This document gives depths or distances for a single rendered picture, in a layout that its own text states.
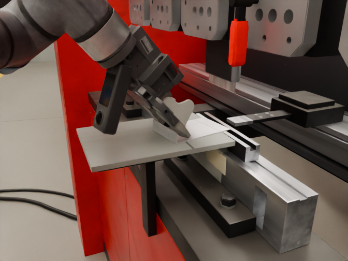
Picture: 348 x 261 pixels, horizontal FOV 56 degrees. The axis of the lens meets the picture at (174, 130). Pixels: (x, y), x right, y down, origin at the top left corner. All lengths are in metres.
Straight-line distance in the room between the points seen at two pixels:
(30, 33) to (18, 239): 1.70
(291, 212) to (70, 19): 0.41
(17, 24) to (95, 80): 0.99
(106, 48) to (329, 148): 0.52
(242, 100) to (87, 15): 0.64
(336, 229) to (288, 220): 1.68
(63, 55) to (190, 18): 0.84
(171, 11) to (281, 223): 0.49
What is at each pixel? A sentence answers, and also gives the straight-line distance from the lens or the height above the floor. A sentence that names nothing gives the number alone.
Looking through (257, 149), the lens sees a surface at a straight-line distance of 0.60.
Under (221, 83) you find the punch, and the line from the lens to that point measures 0.66.
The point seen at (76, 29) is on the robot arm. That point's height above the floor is 1.20.
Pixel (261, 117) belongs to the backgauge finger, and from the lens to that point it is 0.73.
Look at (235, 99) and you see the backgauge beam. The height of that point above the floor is 0.95.
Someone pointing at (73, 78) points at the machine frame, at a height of 0.94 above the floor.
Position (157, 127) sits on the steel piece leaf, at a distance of 0.63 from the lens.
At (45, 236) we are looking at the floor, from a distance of 2.06.
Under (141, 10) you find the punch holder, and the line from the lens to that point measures 0.97.
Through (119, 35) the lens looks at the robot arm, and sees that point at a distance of 0.50.
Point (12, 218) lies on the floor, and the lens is 2.29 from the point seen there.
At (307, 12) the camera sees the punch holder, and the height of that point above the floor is 1.23.
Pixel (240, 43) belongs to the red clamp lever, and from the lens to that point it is 0.47.
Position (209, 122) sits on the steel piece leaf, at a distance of 0.68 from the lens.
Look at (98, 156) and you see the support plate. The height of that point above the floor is 1.00.
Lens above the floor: 1.24
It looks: 22 degrees down
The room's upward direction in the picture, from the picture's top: straight up
